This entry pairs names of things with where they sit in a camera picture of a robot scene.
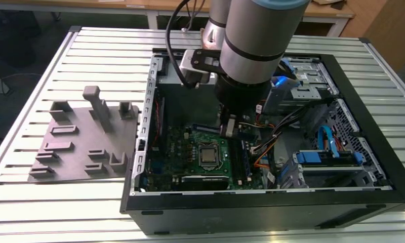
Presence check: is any grey parts rack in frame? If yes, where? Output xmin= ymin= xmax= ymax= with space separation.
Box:
xmin=27 ymin=85 xmax=141 ymax=183

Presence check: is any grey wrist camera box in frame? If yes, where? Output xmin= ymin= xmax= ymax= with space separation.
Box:
xmin=179 ymin=49 xmax=220 ymax=89

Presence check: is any wooden cabinet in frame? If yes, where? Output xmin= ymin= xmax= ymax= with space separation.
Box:
xmin=340 ymin=0 xmax=405 ymax=74

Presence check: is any black camera cable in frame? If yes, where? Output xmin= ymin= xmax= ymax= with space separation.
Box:
xmin=164 ymin=0 xmax=193 ymax=89

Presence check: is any blue drive bay latch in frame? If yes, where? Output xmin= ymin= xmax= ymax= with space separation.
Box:
xmin=273 ymin=58 xmax=300 ymax=88

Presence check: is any black PC case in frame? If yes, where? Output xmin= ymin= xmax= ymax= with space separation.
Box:
xmin=120 ymin=47 xmax=405 ymax=236

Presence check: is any silver CPU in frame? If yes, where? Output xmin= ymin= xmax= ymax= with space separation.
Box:
xmin=199 ymin=148 xmax=220 ymax=163

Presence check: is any silver drive cage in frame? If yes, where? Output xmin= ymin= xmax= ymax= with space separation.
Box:
xmin=267 ymin=57 xmax=339 ymax=107

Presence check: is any grey cable with plug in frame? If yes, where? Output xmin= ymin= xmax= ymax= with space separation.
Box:
xmin=181 ymin=0 xmax=207 ymax=33

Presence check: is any black graphics card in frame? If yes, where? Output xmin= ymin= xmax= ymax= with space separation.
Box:
xmin=180 ymin=174 xmax=231 ymax=191

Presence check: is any grey power supply unit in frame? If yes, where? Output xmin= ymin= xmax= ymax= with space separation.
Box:
xmin=157 ymin=59 xmax=224 ymax=123

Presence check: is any CPU socket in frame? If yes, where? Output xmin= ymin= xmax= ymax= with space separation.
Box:
xmin=196 ymin=142 xmax=224 ymax=171

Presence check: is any green motherboard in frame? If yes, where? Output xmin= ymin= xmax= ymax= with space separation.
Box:
xmin=144 ymin=124 xmax=268 ymax=192

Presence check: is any silver disk bay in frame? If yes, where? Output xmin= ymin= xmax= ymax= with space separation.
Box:
xmin=279 ymin=151 xmax=391 ymax=190

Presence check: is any wooden desk white frame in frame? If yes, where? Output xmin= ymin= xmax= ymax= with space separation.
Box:
xmin=0 ymin=0 xmax=356 ymax=37

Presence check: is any orange wire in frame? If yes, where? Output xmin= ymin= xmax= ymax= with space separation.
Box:
xmin=255 ymin=149 xmax=275 ymax=169

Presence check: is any hard disk in blue carrier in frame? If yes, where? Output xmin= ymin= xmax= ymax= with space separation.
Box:
xmin=296 ymin=151 xmax=364 ymax=167

